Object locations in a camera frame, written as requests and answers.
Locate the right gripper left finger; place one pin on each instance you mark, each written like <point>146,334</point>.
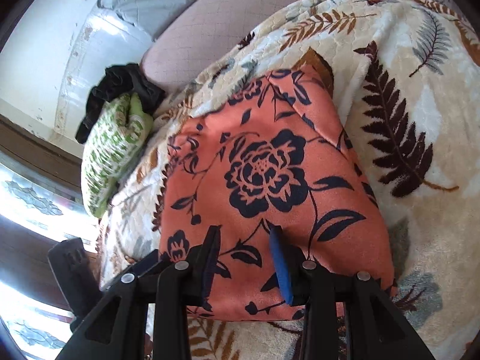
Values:
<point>202,260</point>

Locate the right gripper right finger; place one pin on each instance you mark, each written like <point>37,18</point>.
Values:
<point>287,260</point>

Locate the orange floral garment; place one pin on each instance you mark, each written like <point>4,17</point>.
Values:
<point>274,155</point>

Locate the black clothing pile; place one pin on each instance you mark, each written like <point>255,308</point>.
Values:
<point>118,80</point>

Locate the window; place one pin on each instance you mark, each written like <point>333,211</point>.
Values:
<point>36,214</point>

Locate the green patterned pillow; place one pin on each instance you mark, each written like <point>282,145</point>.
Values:
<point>115,139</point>

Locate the leaf pattern fleece blanket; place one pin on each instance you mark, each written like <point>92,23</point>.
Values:
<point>406,88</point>

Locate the pink quilted mattress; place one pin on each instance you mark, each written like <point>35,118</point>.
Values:
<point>201,35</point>

